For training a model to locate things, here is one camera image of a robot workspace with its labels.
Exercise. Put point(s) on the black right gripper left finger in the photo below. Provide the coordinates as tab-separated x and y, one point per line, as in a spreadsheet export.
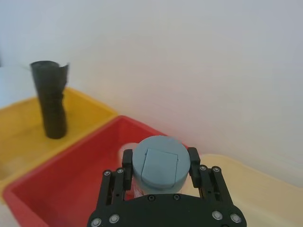
111	186

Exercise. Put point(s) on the red plastic bin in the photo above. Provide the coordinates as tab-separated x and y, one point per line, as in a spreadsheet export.
71	177

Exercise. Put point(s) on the cream plastic bin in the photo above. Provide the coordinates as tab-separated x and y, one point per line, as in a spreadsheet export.
260	196

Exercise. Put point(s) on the black rolled-up sheet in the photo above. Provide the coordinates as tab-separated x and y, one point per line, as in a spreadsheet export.
53	101

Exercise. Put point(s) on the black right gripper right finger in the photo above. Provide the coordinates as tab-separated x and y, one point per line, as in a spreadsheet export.
214	184

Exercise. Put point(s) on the yellow plastic bin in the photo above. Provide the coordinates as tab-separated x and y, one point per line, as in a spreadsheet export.
21	132

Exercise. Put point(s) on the bottle with grey flip cap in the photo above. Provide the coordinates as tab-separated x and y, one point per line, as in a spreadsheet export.
161	163

